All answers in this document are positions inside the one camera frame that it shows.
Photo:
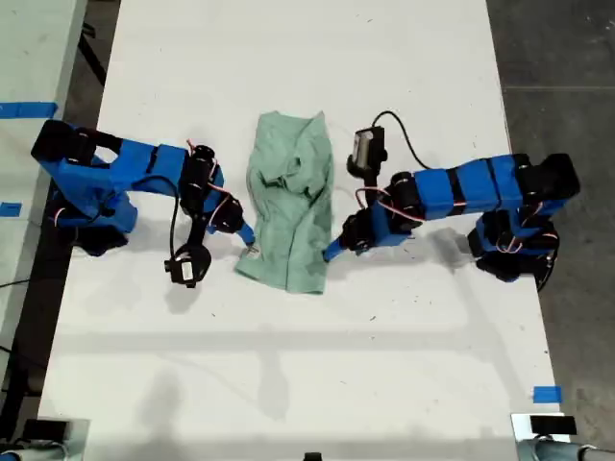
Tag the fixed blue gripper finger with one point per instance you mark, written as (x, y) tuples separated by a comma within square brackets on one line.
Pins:
[(249, 237), (334, 250)]

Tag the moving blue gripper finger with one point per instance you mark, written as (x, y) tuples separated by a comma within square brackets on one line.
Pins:
[(241, 225)]

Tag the pale green T-shirt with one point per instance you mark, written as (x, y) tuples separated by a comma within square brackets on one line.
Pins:
[(293, 221)]

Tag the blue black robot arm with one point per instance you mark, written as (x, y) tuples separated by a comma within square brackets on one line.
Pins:
[(480, 182), (144, 163)]

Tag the black metal stand leg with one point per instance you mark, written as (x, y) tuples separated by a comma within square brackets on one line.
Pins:
[(93, 57)]

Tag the tiny black block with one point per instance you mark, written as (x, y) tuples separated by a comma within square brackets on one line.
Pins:
[(312, 456)]

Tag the short blue tape strip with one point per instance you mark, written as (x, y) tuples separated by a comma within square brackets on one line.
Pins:
[(9, 209)]

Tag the long blue tape strip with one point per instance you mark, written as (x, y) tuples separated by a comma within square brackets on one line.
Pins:
[(29, 109)]

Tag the blue tape square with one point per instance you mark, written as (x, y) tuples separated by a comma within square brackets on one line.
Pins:
[(548, 395)]

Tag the small black box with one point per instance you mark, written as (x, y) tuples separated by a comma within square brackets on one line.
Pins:
[(45, 429), (552, 425)]

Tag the pale side table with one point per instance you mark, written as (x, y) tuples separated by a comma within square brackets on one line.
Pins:
[(29, 48)]

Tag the silver metal plate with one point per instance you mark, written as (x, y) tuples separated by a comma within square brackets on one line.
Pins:
[(77, 439)]

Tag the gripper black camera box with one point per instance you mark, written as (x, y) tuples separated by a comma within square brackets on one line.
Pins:
[(185, 270)]

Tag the gripper grey camera box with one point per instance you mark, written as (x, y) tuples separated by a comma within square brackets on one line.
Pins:
[(366, 151)]

